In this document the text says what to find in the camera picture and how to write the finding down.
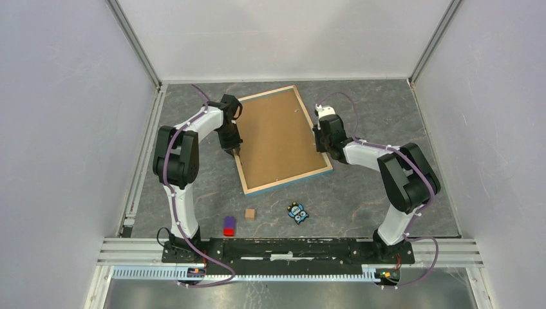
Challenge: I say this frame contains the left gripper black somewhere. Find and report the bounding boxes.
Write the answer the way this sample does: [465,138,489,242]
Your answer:
[216,124,243,157]

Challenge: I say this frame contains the wooden picture frame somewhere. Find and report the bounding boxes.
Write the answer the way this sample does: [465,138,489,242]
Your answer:
[232,85,334,196]

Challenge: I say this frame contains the brown cardboard backing board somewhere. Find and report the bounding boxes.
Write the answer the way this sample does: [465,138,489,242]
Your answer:
[236,89,328,190]

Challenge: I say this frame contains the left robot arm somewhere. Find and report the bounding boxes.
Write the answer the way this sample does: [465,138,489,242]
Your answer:
[153,94,243,263]

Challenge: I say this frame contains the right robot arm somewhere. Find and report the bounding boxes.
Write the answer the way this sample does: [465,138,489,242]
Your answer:
[313,114,441,263]

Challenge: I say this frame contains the small wooden cube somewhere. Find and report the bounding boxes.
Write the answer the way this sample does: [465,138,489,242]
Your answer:
[245,209,256,220]

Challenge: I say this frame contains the blue owl toy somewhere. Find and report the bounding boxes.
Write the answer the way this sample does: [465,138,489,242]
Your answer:
[287,202,309,225]

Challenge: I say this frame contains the purple red toy block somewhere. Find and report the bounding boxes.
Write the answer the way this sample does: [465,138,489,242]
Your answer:
[223,216,236,237]

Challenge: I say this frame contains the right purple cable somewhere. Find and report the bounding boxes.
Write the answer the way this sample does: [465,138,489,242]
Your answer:
[316,91,439,291]

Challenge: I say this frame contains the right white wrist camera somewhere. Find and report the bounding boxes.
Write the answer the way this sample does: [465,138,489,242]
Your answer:
[315,104,336,119]

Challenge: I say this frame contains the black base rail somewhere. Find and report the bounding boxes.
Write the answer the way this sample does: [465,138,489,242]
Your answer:
[159,236,415,285]

